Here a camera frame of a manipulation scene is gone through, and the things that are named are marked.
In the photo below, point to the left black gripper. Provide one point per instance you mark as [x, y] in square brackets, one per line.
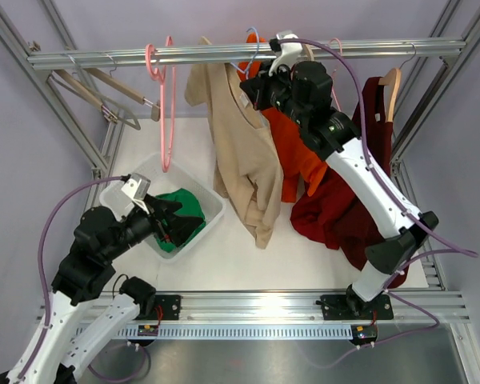
[180, 228]

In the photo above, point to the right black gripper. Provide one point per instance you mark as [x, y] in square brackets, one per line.
[258, 87]

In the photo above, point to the green t shirt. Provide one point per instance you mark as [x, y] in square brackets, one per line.
[190, 207]

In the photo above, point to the light blue wire hanger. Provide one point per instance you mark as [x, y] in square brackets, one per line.
[244, 71]

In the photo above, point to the beige t shirt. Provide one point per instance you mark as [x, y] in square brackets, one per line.
[247, 168]

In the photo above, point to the pink plastic hanger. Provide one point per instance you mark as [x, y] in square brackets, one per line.
[167, 104]

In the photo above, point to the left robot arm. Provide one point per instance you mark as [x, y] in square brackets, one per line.
[56, 354]

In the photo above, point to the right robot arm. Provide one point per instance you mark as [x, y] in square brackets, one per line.
[303, 94]

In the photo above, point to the beige round hook hanger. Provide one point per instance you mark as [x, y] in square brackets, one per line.
[308, 51]

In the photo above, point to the orange t shirt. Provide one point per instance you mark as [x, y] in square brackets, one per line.
[297, 161]

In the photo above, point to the wooden hanger with metal hook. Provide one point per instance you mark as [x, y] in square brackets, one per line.
[391, 82]

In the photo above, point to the empty wooden hanger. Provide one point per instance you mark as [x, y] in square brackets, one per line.
[96, 99]
[128, 91]

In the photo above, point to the red t shirt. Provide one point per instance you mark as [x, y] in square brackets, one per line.
[315, 216]

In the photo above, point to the dark maroon t shirt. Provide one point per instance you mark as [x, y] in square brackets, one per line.
[356, 229]

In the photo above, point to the white plastic basket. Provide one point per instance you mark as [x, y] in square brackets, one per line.
[178, 176]

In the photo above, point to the aluminium hanging rail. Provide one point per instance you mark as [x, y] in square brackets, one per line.
[182, 55]

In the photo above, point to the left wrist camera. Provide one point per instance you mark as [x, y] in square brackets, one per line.
[135, 188]

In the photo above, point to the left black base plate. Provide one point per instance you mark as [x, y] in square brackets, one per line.
[160, 307]

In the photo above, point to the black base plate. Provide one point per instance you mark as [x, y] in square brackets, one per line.
[343, 307]
[160, 307]

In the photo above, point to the white slotted cable duct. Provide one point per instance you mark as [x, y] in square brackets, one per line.
[236, 332]

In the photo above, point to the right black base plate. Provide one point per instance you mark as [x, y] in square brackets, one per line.
[343, 307]

